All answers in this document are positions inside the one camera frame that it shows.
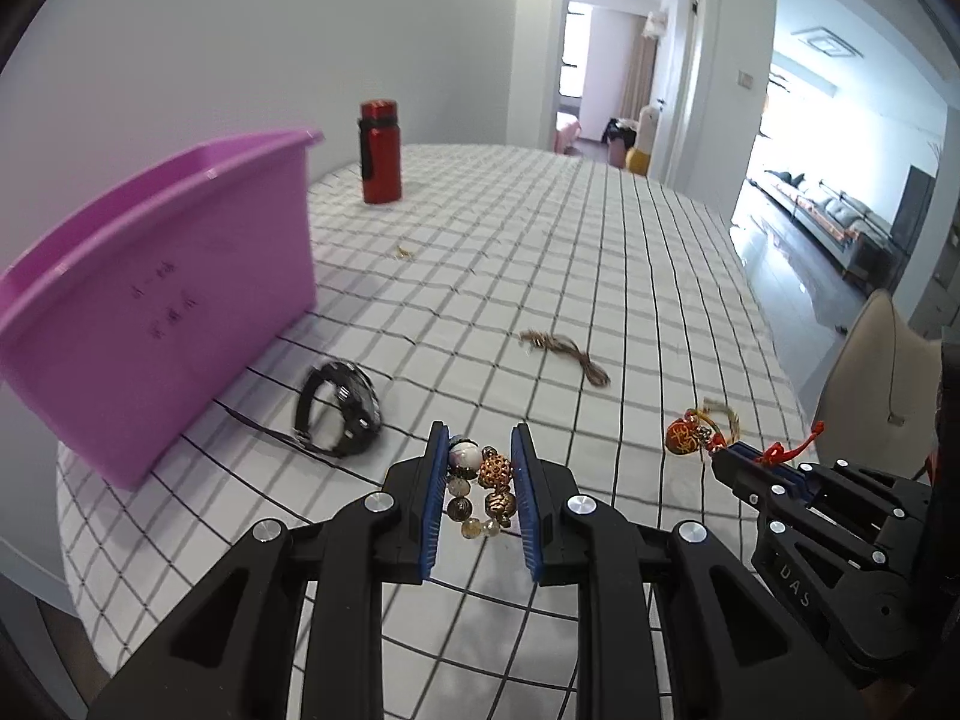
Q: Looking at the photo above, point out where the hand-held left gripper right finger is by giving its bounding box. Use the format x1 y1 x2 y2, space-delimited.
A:
511 424 871 720

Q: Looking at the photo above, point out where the ceiling light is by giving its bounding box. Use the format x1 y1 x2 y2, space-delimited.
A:
791 26 863 61

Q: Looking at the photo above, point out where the red water bottle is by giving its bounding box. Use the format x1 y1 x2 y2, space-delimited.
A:
358 100 403 205

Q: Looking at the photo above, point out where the red bracelet with orange pendant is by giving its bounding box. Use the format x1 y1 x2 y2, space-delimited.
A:
665 401 826 466

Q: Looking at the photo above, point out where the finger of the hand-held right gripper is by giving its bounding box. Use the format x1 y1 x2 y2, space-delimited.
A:
731 446 927 511
709 451 897 575

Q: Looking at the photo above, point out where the brown cord necklace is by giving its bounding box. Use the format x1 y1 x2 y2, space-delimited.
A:
517 328 612 389

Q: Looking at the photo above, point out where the beige curtain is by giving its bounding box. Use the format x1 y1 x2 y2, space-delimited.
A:
619 11 662 137

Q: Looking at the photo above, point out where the purple plastic bin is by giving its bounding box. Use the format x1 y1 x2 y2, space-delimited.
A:
0 129 325 492

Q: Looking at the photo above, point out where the grey cabinet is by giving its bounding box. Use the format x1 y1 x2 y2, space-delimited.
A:
911 232 960 338

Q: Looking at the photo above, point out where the grey sofa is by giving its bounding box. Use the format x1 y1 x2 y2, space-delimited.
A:
750 169 897 278

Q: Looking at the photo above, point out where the mixed bead bracelet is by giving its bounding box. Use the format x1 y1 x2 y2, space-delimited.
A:
448 436 518 541

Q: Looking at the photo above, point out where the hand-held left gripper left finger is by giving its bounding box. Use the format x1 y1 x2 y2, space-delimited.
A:
90 422 451 720

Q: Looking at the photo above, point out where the black tall panel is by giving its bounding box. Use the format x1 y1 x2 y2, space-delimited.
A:
892 163 937 297

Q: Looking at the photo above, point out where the black wrist watch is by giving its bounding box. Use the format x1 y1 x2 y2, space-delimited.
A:
225 360 383 460

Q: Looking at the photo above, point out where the black checked white tablecloth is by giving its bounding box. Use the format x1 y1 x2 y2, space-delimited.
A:
56 144 811 720

